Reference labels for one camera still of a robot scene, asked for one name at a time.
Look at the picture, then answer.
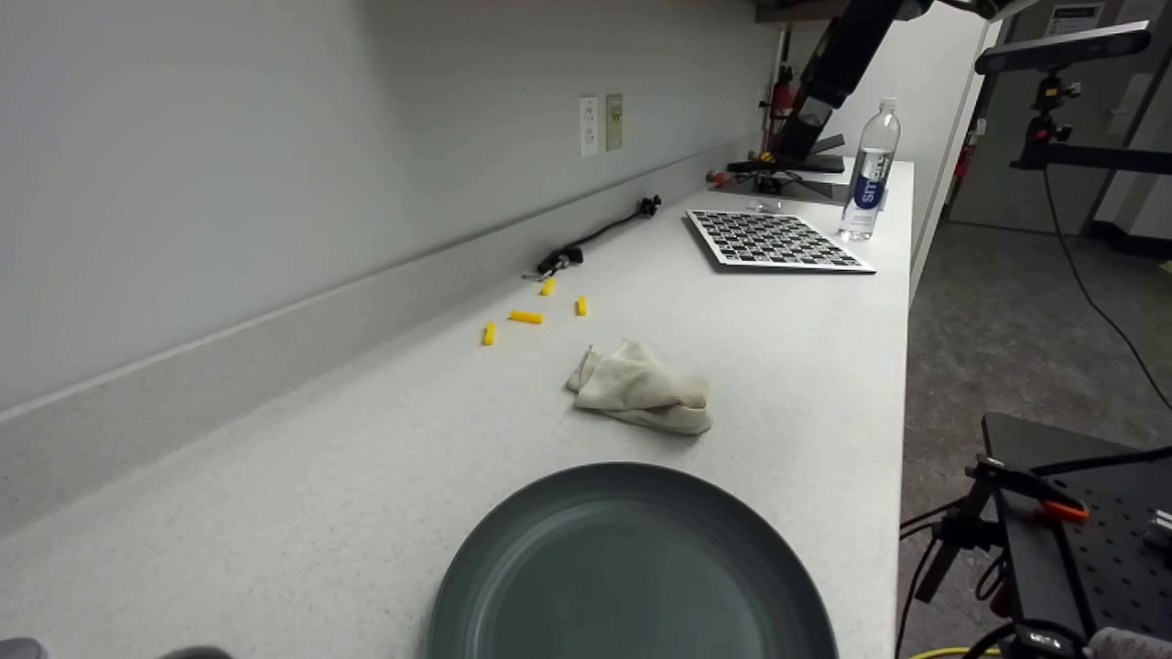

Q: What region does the black power cord with plug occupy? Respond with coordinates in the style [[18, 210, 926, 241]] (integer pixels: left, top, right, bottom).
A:
[[532, 194, 668, 279]]

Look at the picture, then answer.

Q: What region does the black camera tripod stand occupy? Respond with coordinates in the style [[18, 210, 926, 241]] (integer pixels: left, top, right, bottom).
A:
[[973, 13, 1172, 175]]

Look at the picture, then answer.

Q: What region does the wall power outlet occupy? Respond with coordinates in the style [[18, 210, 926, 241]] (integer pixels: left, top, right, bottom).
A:
[[602, 92, 631, 153]]

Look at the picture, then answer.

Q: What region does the black cable bundle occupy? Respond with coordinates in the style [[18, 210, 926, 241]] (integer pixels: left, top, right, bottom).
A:
[[898, 478, 1019, 616]]

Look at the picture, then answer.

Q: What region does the white wall outlet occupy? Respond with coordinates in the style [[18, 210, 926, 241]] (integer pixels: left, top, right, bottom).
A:
[[576, 92, 605, 160]]

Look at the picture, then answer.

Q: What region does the thin black cable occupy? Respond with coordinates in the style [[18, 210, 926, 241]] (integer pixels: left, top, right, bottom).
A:
[[1044, 160, 1172, 417]]

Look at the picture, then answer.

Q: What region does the black optical breadboard table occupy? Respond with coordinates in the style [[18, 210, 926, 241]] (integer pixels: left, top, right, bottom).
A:
[[978, 410, 1172, 644]]

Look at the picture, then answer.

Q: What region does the clear water bottle blue label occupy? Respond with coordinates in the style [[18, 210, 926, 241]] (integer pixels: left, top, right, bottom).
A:
[[837, 97, 903, 245]]

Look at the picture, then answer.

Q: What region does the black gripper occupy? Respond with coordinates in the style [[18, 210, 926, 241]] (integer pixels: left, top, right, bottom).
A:
[[775, 0, 907, 160]]

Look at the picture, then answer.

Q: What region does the black clamp orange handle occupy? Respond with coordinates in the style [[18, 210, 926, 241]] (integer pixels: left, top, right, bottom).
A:
[[967, 452, 1096, 528]]

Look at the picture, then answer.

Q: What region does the cream cloth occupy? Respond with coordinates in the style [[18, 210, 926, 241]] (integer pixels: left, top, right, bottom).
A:
[[561, 340, 714, 439]]

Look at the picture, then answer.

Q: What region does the yellow floor cable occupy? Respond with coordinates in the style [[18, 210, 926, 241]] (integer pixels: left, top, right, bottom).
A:
[[907, 640, 1002, 659]]

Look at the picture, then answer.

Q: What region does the grey padded object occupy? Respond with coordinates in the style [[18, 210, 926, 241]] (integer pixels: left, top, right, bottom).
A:
[[1084, 625, 1172, 659]]

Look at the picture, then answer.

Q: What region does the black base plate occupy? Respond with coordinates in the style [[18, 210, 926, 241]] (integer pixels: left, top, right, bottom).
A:
[[708, 150, 853, 204]]

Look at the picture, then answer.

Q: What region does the dark green round plate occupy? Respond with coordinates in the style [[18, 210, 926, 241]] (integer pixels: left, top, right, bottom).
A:
[[426, 456, 843, 659]]

